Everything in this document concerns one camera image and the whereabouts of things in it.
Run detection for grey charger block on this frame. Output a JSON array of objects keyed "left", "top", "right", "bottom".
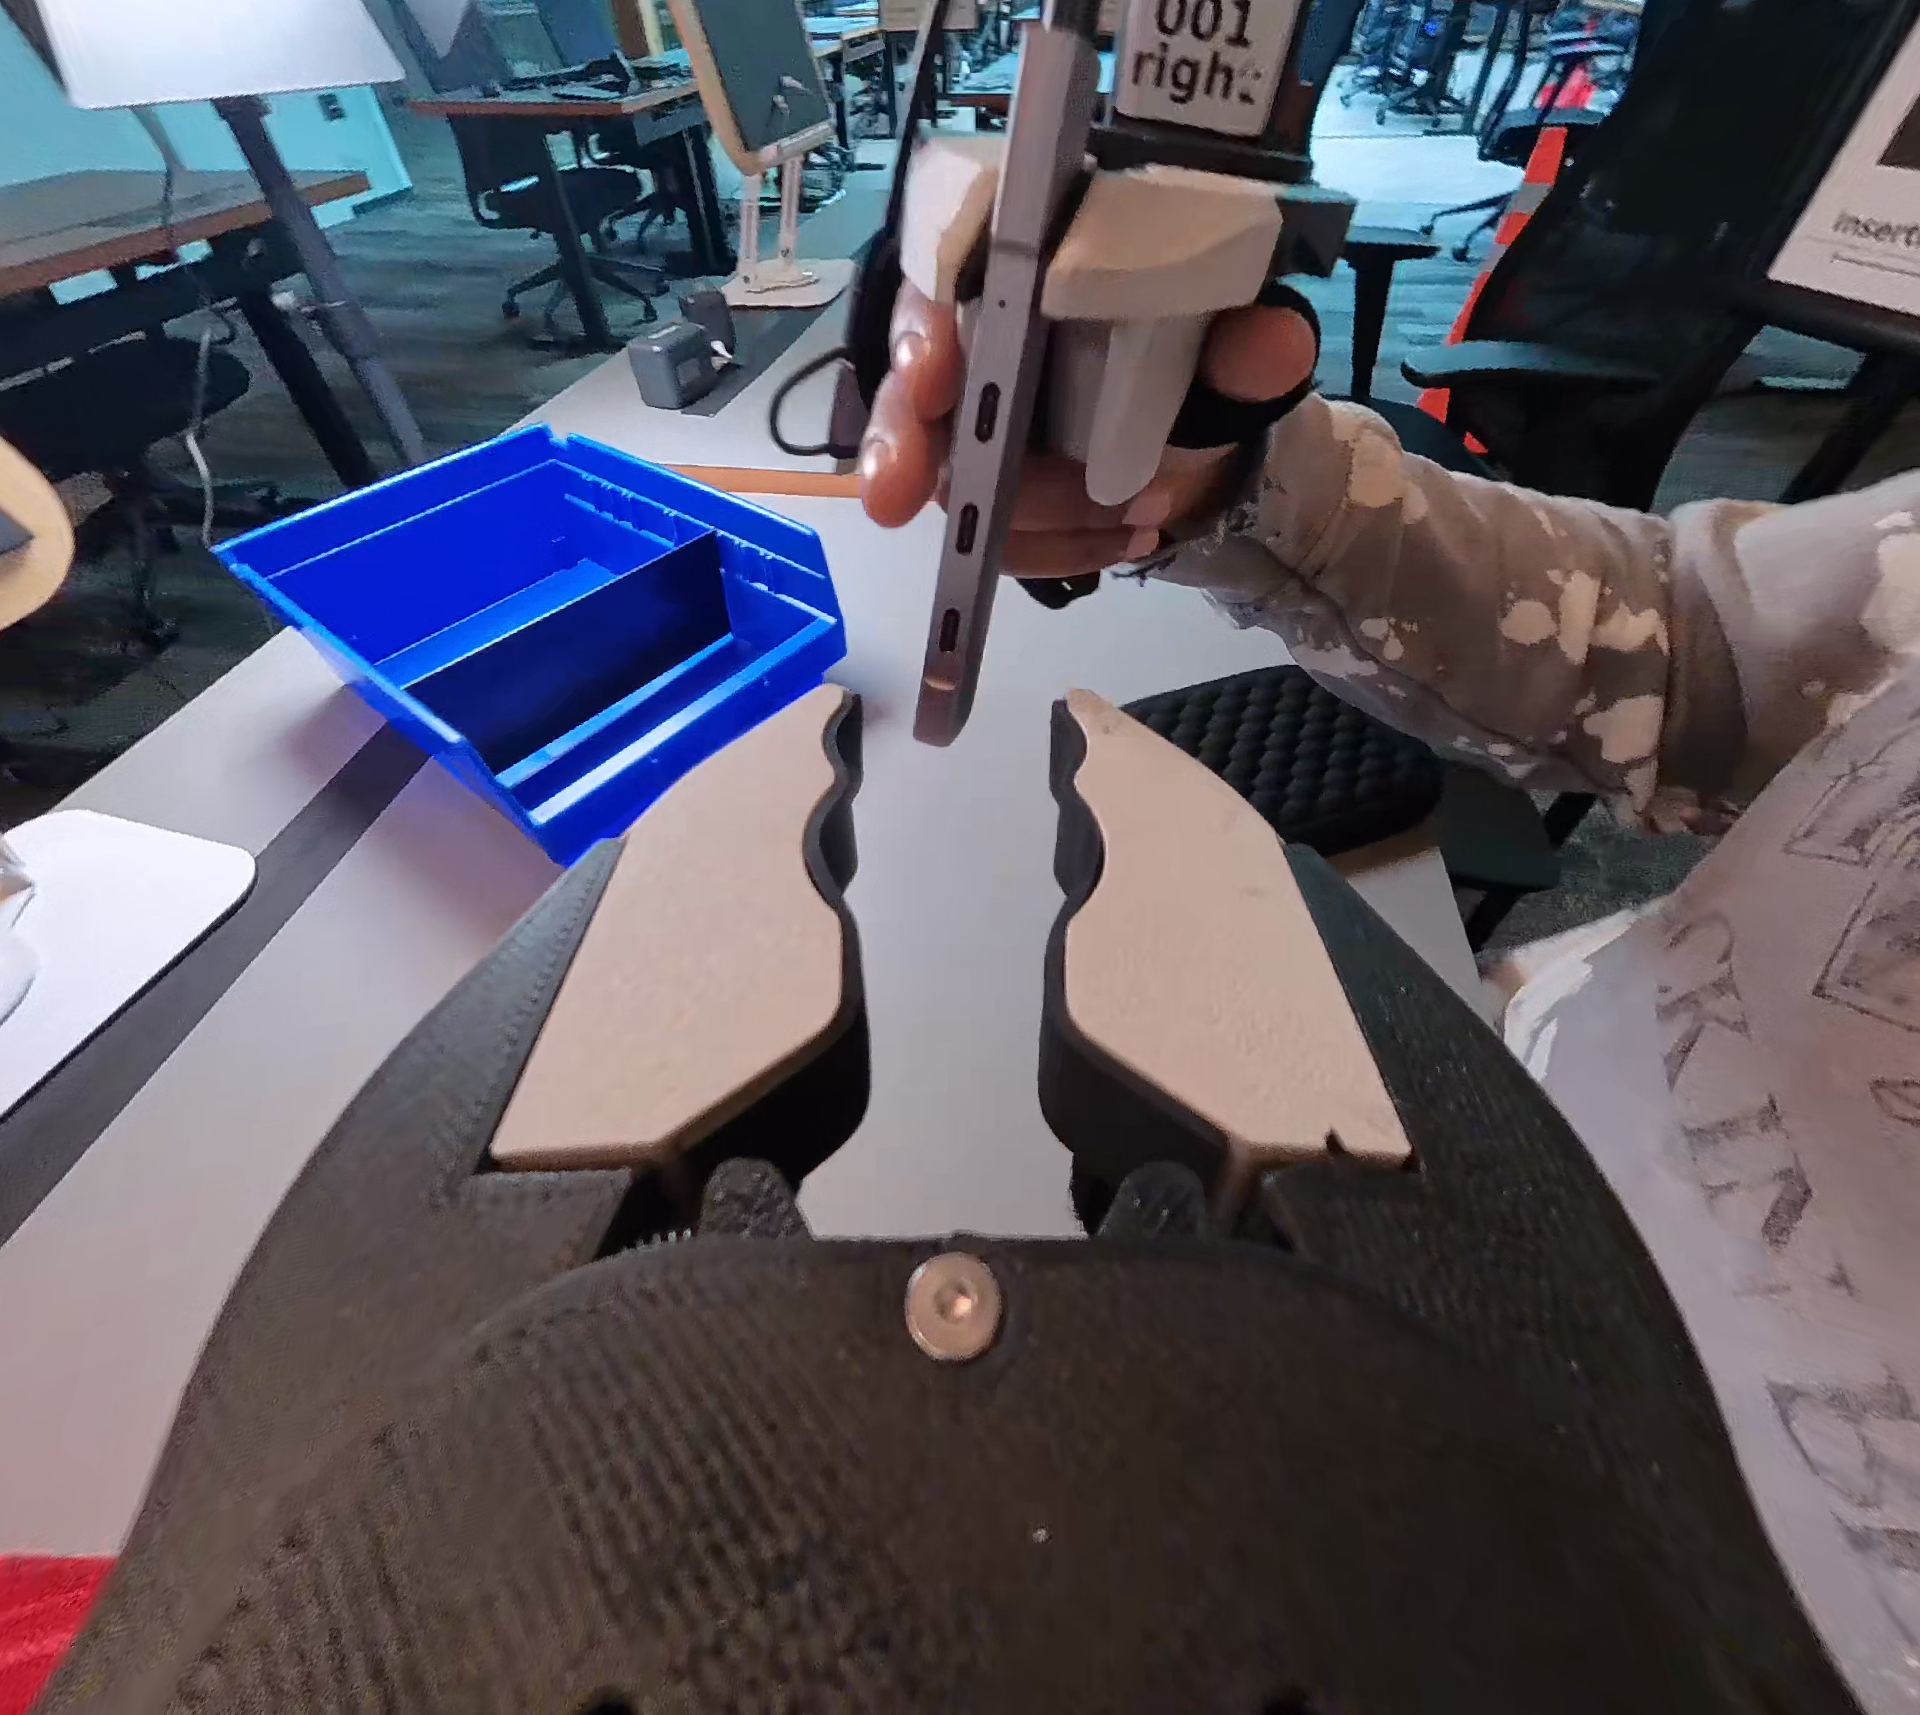
[{"left": 627, "top": 293, "right": 740, "bottom": 411}]

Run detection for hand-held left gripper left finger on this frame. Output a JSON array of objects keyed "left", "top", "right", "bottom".
[{"left": 488, "top": 683, "right": 876, "bottom": 1218}]

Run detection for white light panel on stand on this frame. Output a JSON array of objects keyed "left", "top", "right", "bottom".
[{"left": 0, "top": 0, "right": 547, "bottom": 479}]

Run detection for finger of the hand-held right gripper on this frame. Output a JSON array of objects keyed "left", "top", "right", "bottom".
[
  {"left": 905, "top": 133, "right": 1009, "bottom": 309},
  {"left": 1043, "top": 169, "right": 1292, "bottom": 321}
]

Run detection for red plastic bin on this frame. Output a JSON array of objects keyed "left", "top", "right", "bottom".
[{"left": 0, "top": 1552, "right": 126, "bottom": 1715}]

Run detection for row of office chairs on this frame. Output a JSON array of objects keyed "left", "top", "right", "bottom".
[{"left": 1334, "top": 0, "right": 1645, "bottom": 133}]

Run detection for black mesh office chair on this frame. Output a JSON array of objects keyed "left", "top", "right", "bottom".
[{"left": 1402, "top": 0, "right": 1920, "bottom": 517}]

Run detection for blue plastic bin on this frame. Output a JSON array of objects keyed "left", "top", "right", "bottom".
[{"left": 210, "top": 425, "right": 850, "bottom": 865}]

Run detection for person's right forearm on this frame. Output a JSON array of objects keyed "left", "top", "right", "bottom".
[{"left": 1132, "top": 391, "right": 1920, "bottom": 839}]

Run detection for wooden desk black legs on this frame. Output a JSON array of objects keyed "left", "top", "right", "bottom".
[
  {"left": 404, "top": 71, "right": 731, "bottom": 291},
  {"left": 0, "top": 169, "right": 379, "bottom": 501}
]

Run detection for person's right hand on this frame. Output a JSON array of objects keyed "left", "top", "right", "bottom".
[{"left": 862, "top": 287, "right": 1314, "bottom": 583}]

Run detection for white framed sign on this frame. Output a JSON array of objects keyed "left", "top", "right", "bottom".
[{"left": 1766, "top": 19, "right": 1920, "bottom": 321}]

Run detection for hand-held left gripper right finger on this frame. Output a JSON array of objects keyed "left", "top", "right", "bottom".
[{"left": 1038, "top": 687, "right": 1418, "bottom": 1218}]

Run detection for grey USB hub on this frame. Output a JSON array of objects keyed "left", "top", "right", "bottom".
[{"left": 912, "top": 19, "right": 1108, "bottom": 751}]

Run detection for wooden tablet stand white base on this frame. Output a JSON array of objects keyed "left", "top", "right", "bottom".
[{"left": 636, "top": 0, "right": 860, "bottom": 309}]

